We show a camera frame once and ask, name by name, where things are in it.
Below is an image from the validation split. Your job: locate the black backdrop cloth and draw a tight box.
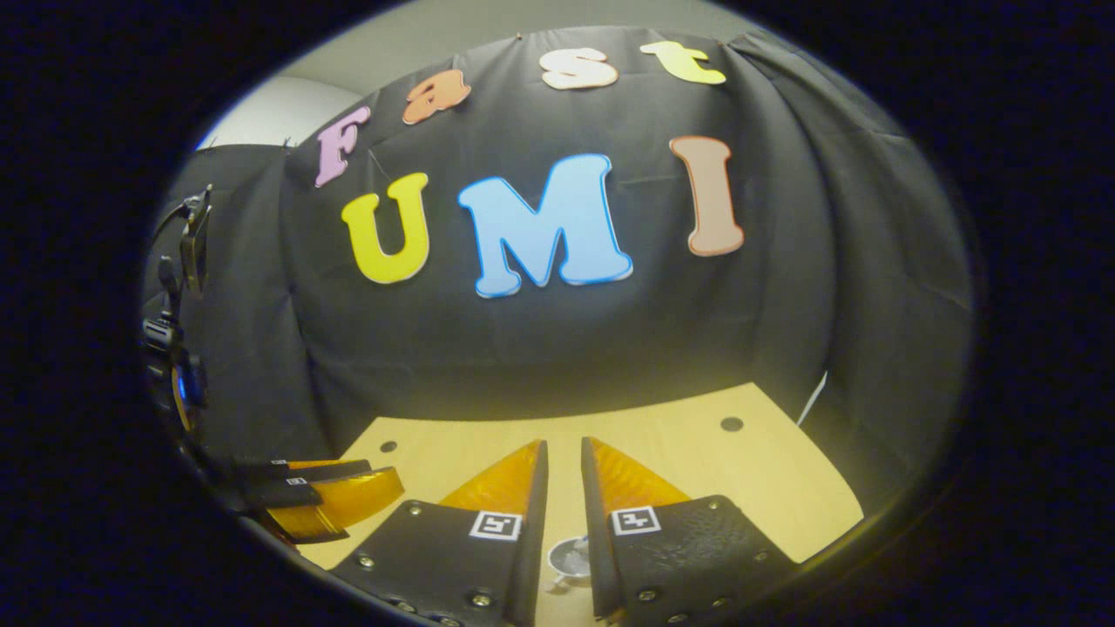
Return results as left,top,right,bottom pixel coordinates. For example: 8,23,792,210
144,24,975,523

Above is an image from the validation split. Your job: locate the thin white cable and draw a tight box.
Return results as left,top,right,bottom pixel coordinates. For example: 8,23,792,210
797,372,828,428

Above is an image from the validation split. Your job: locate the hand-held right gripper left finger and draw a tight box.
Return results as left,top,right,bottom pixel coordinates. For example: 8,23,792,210
330,439,551,627

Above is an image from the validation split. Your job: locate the white cup with wooden handle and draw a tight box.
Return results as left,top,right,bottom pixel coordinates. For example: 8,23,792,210
547,536,593,590

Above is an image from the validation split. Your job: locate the wooden desktop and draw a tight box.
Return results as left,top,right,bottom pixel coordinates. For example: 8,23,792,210
296,381,865,627

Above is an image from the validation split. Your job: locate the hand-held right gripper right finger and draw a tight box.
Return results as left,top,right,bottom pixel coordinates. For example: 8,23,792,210
580,436,799,626

